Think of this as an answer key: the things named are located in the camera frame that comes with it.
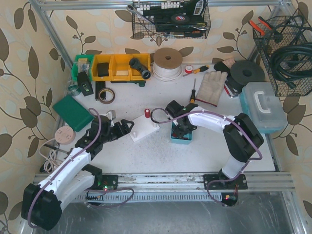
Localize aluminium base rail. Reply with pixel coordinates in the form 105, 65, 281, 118
48, 171, 295, 203

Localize white cable spool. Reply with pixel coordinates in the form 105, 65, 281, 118
152, 48, 183, 82

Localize black pipe fitting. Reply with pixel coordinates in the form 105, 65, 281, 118
129, 58, 151, 80

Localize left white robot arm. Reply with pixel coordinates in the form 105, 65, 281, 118
21, 116, 135, 231

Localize white four-peg base plate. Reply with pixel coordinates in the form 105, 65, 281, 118
129, 115, 160, 142

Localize green flat case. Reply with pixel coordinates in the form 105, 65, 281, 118
53, 95, 94, 132

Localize teal plastic parts tray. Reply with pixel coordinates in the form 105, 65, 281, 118
170, 123, 193, 145

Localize black coiled hose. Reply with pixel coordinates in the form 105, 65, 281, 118
270, 14, 312, 83

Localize black disc spool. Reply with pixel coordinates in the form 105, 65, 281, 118
228, 60, 265, 92

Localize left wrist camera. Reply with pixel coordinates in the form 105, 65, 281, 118
105, 110, 116, 127

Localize round pink power strip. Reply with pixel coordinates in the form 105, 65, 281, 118
55, 126, 76, 145

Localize large red spring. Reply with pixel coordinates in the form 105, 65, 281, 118
144, 108, 151, 118

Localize right wire basket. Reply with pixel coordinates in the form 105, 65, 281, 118
248, 15, 312, 97

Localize beige work glove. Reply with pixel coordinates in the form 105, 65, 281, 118
195, 71, 228, 106

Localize black green device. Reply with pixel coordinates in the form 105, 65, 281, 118
77, 72, 94, 96

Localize red tape roll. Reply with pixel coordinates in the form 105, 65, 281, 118
185, 65, 193, 74

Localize orange handled pliers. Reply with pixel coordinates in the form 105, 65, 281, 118
248, 16, 273, 36

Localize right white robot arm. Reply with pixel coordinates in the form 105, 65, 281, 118
165, 100, 264, 180

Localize top wire basket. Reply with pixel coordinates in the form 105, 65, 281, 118
126, 0, 211, 41

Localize glass jar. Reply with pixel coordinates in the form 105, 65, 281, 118
67, 81, 81, 97

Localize green plastic bin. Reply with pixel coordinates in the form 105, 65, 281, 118
71, 55, 94, 81

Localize brown tape roll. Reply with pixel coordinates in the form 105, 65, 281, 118
97, 88, 116, 104

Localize teal clear toolbox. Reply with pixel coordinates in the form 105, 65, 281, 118
239, 82, 287, 134

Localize wire basket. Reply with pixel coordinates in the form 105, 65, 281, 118
248, 15, 312, 97
126, 0, 211, 41

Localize yellow plastic bin row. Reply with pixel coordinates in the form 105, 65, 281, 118
91, 53, 151, 81

